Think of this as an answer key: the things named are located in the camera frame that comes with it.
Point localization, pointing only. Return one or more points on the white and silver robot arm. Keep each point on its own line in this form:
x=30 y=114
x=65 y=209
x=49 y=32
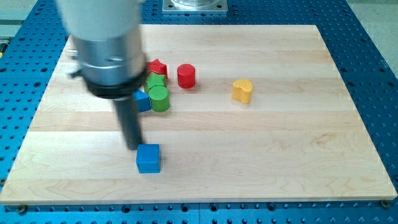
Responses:
x=107 y=39

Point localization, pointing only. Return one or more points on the blue wooden triangle block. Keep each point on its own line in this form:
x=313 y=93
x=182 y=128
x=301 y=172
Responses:
x=143 y=101

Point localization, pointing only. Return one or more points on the blue wooden cube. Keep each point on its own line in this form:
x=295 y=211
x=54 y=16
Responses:
x=148 y=158

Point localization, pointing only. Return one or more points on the red wooden cylinder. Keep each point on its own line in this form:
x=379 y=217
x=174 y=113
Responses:
x=186 y=75

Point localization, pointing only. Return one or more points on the green wooden cylinder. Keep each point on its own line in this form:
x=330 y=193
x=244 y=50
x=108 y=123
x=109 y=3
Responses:
x=159 y=98

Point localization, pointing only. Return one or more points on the yellow wooden heart block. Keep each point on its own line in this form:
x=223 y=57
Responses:
x=242 y=90

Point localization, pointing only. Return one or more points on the green wooden star block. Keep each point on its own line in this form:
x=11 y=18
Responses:
x=153 y=80

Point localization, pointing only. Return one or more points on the light wooden board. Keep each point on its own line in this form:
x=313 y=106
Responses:
x=300 y=138

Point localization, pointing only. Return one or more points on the red wooden star block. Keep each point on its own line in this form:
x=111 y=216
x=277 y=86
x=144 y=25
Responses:
x=156 y=66

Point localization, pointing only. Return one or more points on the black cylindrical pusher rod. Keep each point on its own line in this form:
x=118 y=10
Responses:
x=127 y=111

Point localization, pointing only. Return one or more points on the blue perforated metal table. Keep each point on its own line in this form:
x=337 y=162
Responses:
x=32 y=55

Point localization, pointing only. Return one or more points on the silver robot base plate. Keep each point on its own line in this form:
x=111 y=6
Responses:
x=194 y=6

